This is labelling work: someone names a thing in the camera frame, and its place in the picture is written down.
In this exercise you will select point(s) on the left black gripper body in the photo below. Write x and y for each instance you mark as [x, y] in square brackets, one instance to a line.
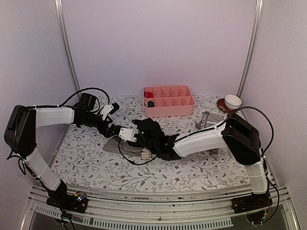
[101, 128]

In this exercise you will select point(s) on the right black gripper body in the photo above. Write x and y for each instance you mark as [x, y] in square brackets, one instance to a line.
[147, 145]

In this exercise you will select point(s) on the grey underwear cream waistband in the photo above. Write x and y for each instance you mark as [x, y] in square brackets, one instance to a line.
[112, 146]

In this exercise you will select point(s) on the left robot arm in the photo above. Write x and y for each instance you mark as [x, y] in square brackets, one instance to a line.
[27, 122]

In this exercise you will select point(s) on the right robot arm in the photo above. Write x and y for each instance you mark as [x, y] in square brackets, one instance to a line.
[235, 133]

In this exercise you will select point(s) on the dark rolled cloth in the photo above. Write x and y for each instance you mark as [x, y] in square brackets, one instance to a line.
[150, 104]

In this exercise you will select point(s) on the pink divided organizer box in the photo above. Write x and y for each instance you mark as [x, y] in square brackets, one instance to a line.
[169, 101]

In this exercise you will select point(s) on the red rolled cloth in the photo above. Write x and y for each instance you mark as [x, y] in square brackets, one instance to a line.
[148, 94]

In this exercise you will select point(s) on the floral table cloth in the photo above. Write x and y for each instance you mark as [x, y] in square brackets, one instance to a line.
[82, 161]

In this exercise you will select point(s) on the grey boxer briefs lettered band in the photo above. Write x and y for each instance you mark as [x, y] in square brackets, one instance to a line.
[206, 120]

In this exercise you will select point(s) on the red patterned saucer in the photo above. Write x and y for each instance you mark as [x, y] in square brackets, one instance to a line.
[221, 105]

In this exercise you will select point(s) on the white small bowl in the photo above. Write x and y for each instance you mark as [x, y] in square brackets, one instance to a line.
[232, 102]

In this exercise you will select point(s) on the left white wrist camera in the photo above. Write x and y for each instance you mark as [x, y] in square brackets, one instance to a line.
[108, 110]

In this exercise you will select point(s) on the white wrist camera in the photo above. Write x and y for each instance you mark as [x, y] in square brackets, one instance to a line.
[108, 110]
[128, 134]

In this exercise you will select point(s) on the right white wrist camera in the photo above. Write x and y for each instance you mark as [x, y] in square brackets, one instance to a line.
[128, 134]

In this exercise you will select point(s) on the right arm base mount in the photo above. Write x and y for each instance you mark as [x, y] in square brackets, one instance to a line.
[251, 202]

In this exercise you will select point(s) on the left aluminium frame post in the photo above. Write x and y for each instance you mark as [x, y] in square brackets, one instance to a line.
[66, 45]

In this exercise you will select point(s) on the aluminium frame post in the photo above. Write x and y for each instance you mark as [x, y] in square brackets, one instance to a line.
[251, 47]
[66, 45]

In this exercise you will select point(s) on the right aluminium frame post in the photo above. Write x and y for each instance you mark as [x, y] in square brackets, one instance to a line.
[251, 47]

